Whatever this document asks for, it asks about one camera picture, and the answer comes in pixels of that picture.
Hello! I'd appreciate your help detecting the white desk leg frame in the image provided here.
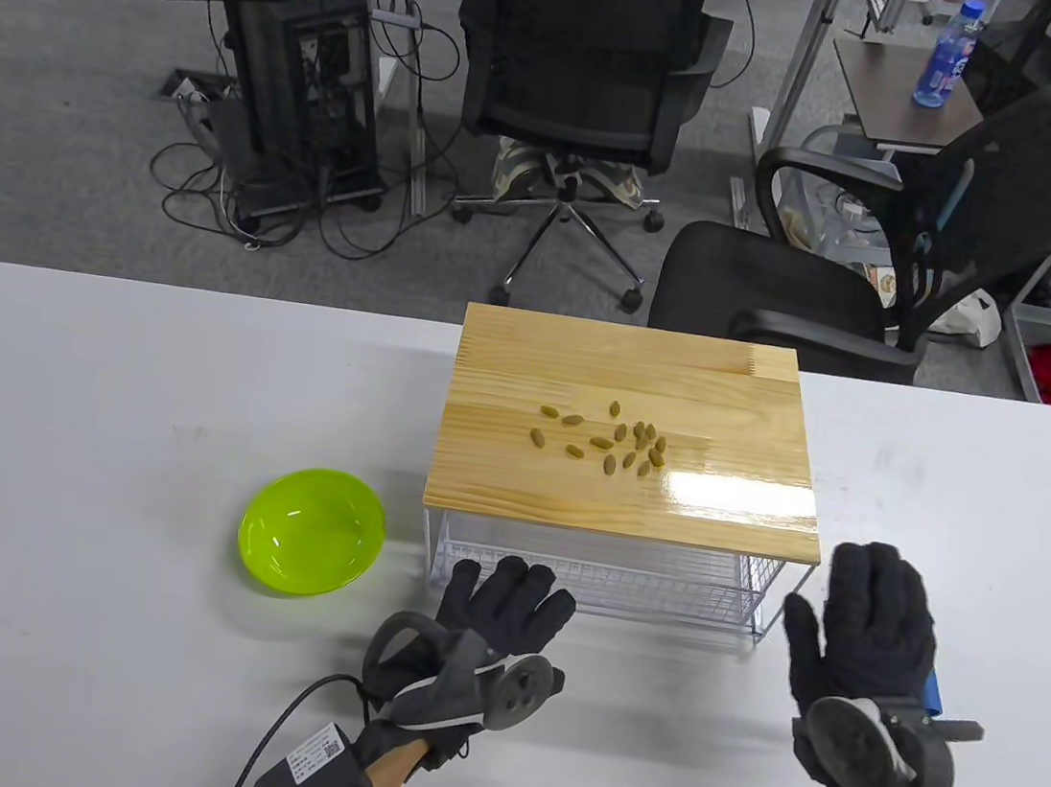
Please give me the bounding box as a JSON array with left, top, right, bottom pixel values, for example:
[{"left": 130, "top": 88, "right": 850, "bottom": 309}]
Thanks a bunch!
[{"left": 723, "top": 0, "right": 849, "bottom": 240}]

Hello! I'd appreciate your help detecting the black armrest office chair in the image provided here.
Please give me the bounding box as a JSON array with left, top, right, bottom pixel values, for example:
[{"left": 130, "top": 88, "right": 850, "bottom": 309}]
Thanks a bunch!
[{"left": 644, "top": 35, "right": 1051, "bottom": 405}]

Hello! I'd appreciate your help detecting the tangle of black floor cables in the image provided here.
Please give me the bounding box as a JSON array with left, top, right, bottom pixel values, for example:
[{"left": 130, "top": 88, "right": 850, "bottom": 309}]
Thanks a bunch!
[{"left": 140, "top": 75, "right": 471, "bottom": 276}]

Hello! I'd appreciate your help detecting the white bag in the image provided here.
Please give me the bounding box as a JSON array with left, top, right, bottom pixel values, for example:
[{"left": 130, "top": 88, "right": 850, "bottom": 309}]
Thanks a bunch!
[{"left": 924, "top": 283, "right": 1009, "bottom": 351}]

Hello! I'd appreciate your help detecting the wood-topped white mesh sliding drawer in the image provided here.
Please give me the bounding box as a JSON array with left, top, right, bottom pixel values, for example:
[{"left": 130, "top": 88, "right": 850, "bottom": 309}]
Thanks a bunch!
[{"left": 409, "top": 299, "right": 849, "bottom": 650}]

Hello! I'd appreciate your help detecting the black left wrist camera cable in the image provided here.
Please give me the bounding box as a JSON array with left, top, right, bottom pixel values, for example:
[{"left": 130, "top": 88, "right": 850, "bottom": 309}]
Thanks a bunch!
[{"left": 222, "top": 660, "right": 373, "bottom": 787}]

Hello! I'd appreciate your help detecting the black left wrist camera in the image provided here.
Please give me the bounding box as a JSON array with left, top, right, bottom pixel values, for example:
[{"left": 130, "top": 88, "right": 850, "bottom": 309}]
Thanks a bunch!
[{"left": 254, "top": 714, "right": 382, "bottom": 787}]

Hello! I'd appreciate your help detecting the grey hand controller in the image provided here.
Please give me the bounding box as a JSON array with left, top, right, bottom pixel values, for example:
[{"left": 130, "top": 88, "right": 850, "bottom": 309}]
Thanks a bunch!
[
  {"left": 785, "top": 690, "right": 987, "bottom": 787},
  {"left": 356, "top": 608, "right": 571, "bottom": 751}
]

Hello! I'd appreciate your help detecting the blue water bottle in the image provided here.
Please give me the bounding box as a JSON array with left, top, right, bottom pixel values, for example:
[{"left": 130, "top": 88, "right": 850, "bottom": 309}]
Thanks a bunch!
[{"left": 912, "top": 0, "right": 986, "bottom": 115}]

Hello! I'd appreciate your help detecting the black computer tower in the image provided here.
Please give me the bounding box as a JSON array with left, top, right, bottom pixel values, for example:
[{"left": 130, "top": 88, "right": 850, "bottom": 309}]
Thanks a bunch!
[{"left": 201, "top": 0, "right": 412, "bottom": 235}]

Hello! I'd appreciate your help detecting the small brown side table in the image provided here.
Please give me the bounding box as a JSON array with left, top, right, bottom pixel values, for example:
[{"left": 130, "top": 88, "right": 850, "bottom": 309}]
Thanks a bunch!
[{"left": 820, "top": 33, "right": 994, "bottom": 166}]

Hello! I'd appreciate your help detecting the person's left hand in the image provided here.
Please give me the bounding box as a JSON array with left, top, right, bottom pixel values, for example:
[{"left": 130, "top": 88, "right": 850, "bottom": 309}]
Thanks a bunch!
[{"left": 351, "top": 539, "right": 583, "bottom": 787}]

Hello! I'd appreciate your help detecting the grey right hand controller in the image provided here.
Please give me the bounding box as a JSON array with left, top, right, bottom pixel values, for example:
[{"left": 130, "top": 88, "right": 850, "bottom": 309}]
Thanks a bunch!
[{"left": 785, "top": 690, "right": 987, "bottom": 787}]

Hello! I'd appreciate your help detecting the person's left forearm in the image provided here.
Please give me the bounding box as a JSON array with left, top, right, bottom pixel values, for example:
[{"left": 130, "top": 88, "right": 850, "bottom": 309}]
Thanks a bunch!
[{"left": 353, "top": 734, "right": 433, "bottom": 787}]

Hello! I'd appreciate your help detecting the pile of raisins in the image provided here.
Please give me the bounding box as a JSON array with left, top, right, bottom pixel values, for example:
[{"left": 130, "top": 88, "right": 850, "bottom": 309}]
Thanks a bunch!
[{"left": 525, "top": 390, "right": 676, "bottom": 483}]

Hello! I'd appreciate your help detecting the green plastic bowl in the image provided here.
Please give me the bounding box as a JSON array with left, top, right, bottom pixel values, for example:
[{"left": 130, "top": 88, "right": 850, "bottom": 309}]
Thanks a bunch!
[{"left": 231, "top": 459, "right": 394, "bottom": 607}]

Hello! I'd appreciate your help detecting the person's right hand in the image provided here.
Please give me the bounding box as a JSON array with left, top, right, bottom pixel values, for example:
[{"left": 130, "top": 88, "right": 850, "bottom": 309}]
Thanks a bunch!
[{"left": 759, "top": 532, "right": 985, "bottom": 787}]

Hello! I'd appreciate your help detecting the grey left hand controller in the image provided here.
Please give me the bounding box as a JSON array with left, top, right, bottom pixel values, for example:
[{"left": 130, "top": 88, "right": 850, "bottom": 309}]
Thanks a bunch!
[{"left": 356, "top": 608, "right": 571, "bottom": 751}]

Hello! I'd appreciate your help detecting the black mesh office chair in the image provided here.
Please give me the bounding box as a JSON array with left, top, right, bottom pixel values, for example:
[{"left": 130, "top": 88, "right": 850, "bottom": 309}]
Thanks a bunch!
[{"left": 420, "top": 0, "right": 737, "bottom": 332}]

